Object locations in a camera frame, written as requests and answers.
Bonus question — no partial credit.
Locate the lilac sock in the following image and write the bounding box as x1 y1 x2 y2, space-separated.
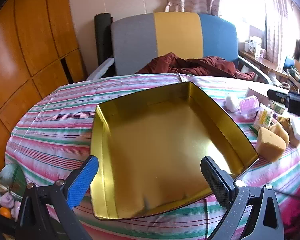
0 192 14 208

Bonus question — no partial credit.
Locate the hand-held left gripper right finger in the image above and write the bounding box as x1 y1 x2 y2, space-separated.
200 156 285 240

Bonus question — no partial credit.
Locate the striped bed sheet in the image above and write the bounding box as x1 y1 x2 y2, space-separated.
5 73 300 240

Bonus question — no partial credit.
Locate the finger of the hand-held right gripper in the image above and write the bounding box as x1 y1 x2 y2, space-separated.
267 89 290 103

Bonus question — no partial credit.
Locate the wooden wardrobe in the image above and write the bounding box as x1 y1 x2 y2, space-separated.
0 0 87 165

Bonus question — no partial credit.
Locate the green white carton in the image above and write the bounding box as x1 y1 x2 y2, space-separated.
269 101 288 114

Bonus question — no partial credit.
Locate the maroon tin box gold inside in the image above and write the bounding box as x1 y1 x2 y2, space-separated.
89 81 259 221

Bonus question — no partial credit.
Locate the yellow green packet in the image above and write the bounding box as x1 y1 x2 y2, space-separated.
254 107 278 130

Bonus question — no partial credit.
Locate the large yellow sponge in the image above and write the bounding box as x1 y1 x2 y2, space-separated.
256 127 287 162

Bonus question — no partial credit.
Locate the white printed carton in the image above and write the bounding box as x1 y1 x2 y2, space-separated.
249 36 263 55

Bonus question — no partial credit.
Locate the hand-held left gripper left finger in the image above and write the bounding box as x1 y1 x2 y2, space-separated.
15 155 100 240

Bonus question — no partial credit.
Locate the grey yellow blue chair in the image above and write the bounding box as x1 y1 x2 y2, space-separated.
86 12 274 84

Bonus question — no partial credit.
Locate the wooden desk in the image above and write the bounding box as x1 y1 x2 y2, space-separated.
237 49 300 93

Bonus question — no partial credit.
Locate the pink sock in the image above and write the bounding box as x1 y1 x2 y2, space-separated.
11 201 22 218

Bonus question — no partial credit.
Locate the pink white packet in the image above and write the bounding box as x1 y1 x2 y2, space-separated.
240 95 261 119

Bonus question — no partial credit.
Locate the dark red quilted cloth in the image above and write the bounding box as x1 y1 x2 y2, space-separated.
135 52 255 81

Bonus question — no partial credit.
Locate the pale green bag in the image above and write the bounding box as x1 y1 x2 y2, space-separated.
0 164 25 193

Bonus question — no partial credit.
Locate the black rolled mat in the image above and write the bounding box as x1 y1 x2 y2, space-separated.
94 13 113 67

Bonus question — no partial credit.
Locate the orange fruit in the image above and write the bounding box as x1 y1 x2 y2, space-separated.
0 206 12 218

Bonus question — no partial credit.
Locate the white cotton pack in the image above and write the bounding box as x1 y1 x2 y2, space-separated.
225 95 242 112

